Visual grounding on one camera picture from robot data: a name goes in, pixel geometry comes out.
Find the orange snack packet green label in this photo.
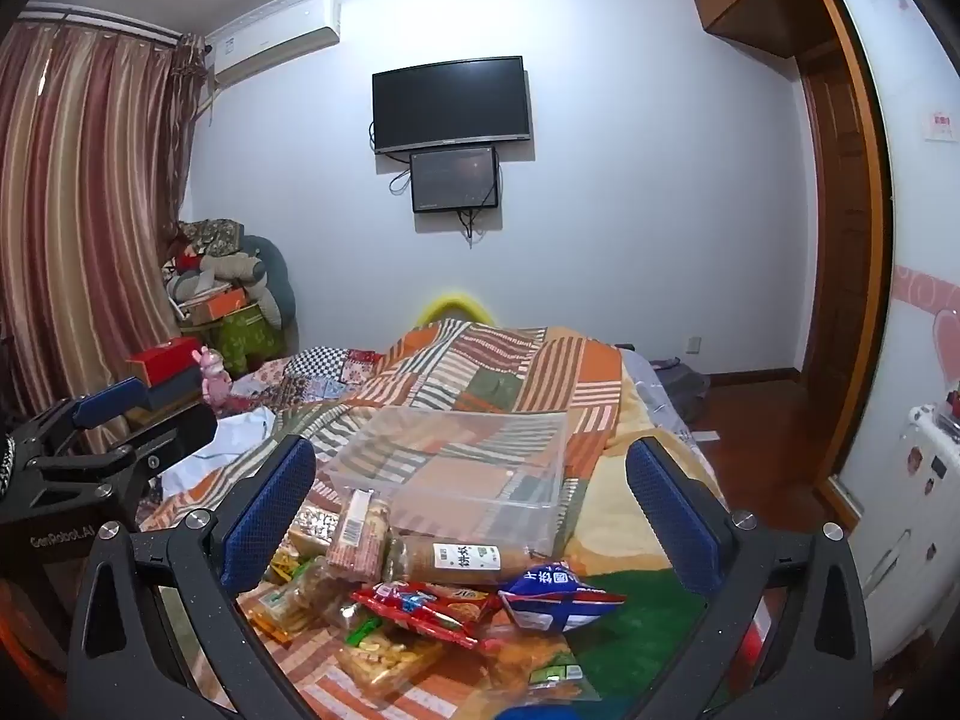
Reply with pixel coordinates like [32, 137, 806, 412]
[246, 562, 353, 644]

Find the red snack packet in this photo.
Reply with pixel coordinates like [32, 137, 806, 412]
[350, 580, 505, 650]

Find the brown wooden door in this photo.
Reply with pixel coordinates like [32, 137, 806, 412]
[796, 52, 895, 518]

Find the orange cardboard box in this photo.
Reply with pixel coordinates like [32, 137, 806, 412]
[182, 285, 250, 325]

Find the nut bar packet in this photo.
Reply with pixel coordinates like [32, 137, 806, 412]
[289, 499, 346, 548]

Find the grey backpack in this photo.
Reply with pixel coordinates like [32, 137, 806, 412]
[649, 358, 711, 421]

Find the yellow hoop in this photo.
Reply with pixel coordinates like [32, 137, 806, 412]
[416, 289, 492, 327]

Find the pink toy figure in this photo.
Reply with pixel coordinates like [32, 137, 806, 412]
[195, 345, 232, 412]

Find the striped biscuit packet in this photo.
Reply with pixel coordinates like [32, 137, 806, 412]
[324, 487, 392, 583]

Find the large black wall television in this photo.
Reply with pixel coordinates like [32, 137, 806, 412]
[372, 55, 533, 155]

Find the floral patchwork quilt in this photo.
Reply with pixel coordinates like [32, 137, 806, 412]
[229, 345, 387, 421]

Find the clear plastic box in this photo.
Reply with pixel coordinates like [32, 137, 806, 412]
[319, 406, 571, 552]

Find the white plastic bag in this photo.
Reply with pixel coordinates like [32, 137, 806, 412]
[160, 407, 280, 497]

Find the white cabinet with stickers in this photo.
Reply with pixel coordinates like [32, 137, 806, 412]
[847, 399, 960, 670]

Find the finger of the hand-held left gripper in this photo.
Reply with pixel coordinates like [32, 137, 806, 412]
[30, 377, 151, 458]
[112, 406, 218, 477]

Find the cracker bag with green label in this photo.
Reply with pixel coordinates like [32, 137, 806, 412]
[332, 617, 452, 700]

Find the green gift bag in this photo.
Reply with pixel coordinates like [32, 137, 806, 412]
[216, 306, 287, 377]

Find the white air conditioner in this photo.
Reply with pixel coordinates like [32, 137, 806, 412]
[204, 0, 342, 87]

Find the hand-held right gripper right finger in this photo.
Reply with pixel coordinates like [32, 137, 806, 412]
[625, 435, 875, 720]

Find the blue and white snack packet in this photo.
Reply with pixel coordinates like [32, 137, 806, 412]
[496, 562, 628, 635]

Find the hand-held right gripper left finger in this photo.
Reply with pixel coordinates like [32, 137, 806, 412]
[66, 435, 320, 720]

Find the striped patchwork blanket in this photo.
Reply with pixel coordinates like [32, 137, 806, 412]
[135, 319, 758, 720]

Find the white wardrobe with pink hearts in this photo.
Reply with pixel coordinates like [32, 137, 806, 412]
[821, 0, 960, 676]

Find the long brown packet white label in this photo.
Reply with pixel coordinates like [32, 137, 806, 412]
[385, 531, 554, 587]

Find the red box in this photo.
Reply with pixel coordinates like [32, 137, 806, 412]
[126, 337, 205, 385]

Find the light printed bedsheet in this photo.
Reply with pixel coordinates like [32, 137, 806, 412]
[570, 349, 725, 511]

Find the small green snack packet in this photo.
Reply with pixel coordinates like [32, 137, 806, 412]
[525, 660, 587, 692]

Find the small black wall monitor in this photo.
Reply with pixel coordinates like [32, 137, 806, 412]
[409, 146, 501, 214]

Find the patterned cushion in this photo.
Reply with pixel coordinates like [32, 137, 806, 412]
[178, 219, 250, 257]

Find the striped red curtain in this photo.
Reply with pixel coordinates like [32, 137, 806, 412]
[0, 15, 207, 458]

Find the dark flat box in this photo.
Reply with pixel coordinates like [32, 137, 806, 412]
[142, 371, 209, 415]

